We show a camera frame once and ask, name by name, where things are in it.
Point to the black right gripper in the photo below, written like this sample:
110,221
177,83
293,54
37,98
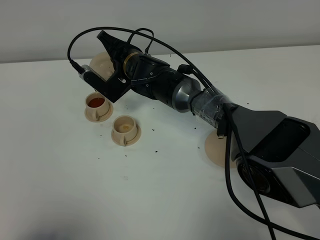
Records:
150,77

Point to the beige ceramic teapot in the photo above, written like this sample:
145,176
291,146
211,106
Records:
102,65

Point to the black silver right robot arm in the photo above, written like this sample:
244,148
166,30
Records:
276,155

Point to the large beige teapot saucer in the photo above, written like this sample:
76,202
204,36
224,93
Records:
215,148

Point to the far beige teacup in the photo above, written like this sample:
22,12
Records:
95,100

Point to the beige teacup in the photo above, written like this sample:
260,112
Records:
124,130
95,100

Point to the far beige cup saucer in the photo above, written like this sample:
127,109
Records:
99,114

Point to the beige cup saucer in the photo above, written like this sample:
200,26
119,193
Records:
99,114
135,139

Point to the near beige teacup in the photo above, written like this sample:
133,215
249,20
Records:
124,130

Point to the near beige cup saucer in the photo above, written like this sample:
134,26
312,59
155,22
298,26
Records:
135,139

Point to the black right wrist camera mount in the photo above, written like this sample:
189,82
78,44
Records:
112,88

